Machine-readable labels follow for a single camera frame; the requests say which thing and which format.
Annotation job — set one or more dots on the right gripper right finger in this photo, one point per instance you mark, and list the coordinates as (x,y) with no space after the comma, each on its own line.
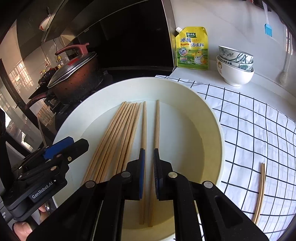
(169,184)

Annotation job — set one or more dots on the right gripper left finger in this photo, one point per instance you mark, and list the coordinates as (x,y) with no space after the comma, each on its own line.
(129,184)

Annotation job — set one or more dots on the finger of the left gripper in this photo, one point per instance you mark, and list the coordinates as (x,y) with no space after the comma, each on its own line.
(55,149)
(72,152)

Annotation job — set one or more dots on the left human hand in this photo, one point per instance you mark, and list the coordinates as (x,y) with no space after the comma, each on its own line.
(23,229)

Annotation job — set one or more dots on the large white round tray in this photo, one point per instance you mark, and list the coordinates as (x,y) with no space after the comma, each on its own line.
(190,138)

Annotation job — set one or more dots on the dark red cooking pot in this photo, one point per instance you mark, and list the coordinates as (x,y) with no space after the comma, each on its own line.
(88,69)

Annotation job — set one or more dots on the white checkered cloth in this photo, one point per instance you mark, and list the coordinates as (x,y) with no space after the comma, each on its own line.
(259,142)

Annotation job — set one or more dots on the white bottom bowl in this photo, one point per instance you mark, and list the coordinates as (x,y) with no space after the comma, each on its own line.
(233,75)

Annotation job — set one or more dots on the patterned middle bowl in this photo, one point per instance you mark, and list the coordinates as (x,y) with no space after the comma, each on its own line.
(243,66)

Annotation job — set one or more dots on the patterned bowl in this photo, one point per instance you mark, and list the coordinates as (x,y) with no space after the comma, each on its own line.
(243,66)
(235,55)

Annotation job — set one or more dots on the yellow seasoning pouch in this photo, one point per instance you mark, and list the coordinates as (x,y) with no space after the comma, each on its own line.
(192,48)

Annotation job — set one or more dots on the patterned top bowl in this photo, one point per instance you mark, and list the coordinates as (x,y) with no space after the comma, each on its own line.
(235,55)

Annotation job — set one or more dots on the blue silicone brush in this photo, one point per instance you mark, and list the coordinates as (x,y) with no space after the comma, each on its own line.
(267,27)

